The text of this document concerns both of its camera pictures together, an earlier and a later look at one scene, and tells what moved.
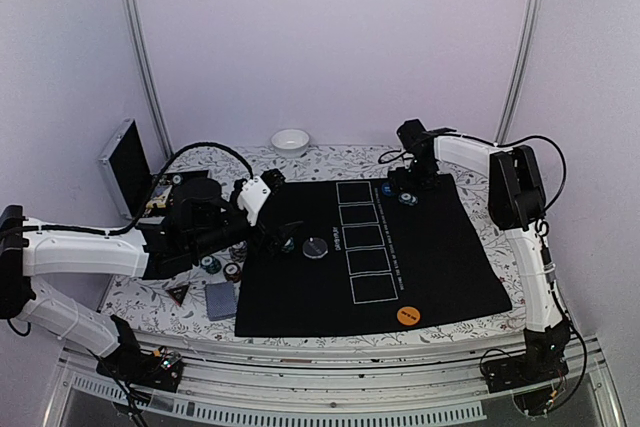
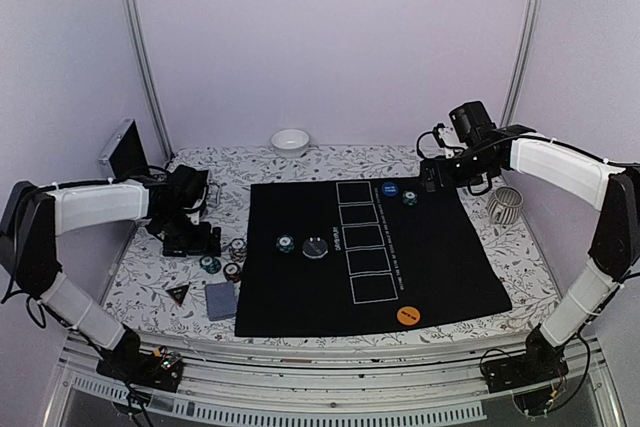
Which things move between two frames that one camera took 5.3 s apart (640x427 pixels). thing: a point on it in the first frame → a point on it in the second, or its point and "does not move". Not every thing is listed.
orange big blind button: [408, 315] does not move
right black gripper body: [421, 174] → [469, 171]
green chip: [408, 199] does not move
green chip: [290, 244] does not move
